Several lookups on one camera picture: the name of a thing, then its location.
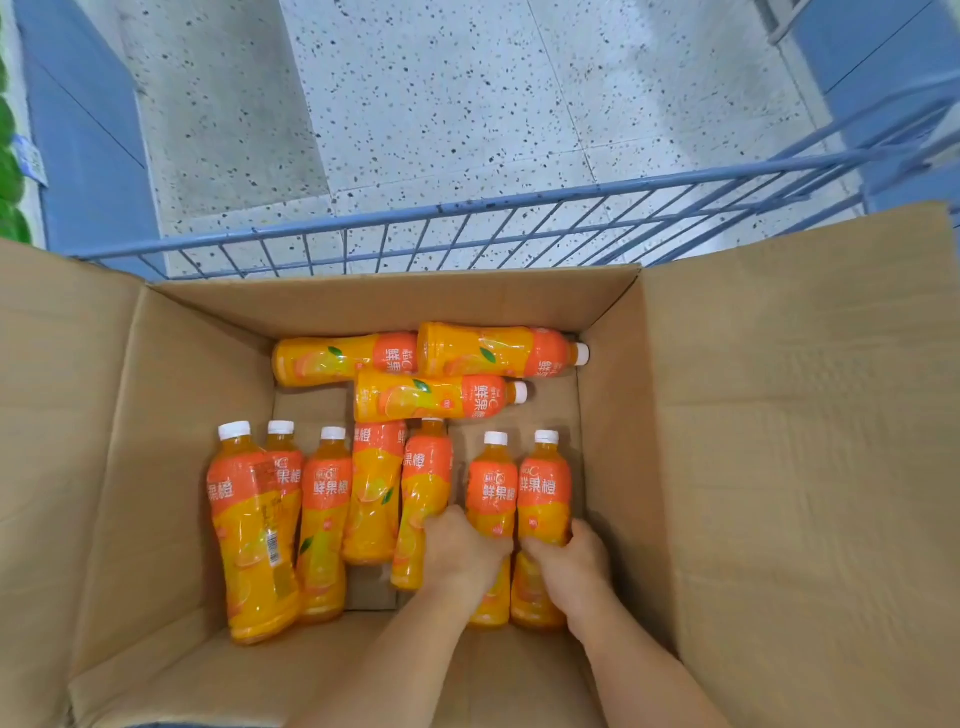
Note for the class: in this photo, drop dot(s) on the person's left hand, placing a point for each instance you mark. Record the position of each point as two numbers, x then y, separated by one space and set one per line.
465 555

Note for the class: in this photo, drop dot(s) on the person's right hand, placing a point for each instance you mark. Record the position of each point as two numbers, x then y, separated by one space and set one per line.
574 577

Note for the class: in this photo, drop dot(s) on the orange juice bottle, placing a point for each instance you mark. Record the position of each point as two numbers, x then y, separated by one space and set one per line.
544 487
491 487

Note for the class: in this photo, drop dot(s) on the orange juice bottles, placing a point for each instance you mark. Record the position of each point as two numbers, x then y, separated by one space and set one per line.
255 525

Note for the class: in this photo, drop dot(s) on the brown cardboard box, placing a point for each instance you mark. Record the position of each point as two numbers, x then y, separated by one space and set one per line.
787 450

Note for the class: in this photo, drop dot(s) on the person's left forearm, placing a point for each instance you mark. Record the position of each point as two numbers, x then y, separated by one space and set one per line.
390 667

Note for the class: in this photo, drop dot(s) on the person's right forearm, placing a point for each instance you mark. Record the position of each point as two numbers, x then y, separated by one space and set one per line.
645 675

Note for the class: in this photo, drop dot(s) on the blue white price tag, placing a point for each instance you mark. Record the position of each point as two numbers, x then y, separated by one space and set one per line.
30 161

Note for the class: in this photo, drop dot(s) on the blue base display rack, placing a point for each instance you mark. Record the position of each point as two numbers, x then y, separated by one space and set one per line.
885 45

